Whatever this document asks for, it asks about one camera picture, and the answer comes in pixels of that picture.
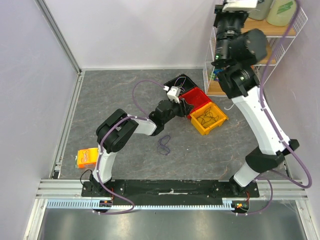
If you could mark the white wire shelf rack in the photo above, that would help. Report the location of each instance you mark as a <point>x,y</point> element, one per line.
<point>274,55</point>

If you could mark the grey green bottle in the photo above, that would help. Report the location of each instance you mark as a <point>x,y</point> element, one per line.
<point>261,11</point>

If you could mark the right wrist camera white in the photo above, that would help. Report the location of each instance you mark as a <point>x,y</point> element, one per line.
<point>239,5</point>

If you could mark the yellow plastic bin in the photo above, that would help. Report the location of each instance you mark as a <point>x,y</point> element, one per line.
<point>207,118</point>

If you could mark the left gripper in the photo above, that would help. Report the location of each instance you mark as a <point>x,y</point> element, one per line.
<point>184,108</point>

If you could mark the light green bottle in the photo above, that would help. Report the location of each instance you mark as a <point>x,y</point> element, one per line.
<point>281,12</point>

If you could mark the red plastic bin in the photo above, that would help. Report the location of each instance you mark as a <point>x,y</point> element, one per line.
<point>196,97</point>

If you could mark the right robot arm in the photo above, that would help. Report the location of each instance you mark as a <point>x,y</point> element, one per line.
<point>235,54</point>

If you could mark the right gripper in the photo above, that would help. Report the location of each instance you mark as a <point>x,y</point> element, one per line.
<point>230,14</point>

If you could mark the black plastic bin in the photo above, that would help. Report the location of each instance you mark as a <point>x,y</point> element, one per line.
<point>183,81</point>

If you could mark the blue green box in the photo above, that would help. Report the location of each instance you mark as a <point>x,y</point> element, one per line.
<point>213,76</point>

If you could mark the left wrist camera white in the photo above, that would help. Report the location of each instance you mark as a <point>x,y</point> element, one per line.
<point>173,93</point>

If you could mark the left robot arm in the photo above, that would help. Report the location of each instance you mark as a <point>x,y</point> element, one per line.
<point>114,133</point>

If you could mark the white slotted cable duct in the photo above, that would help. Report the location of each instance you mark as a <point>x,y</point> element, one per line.
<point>101,205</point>

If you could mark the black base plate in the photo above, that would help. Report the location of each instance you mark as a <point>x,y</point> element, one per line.
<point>174,191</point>

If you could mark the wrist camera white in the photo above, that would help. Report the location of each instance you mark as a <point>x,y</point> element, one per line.
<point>239,5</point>
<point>173,93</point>

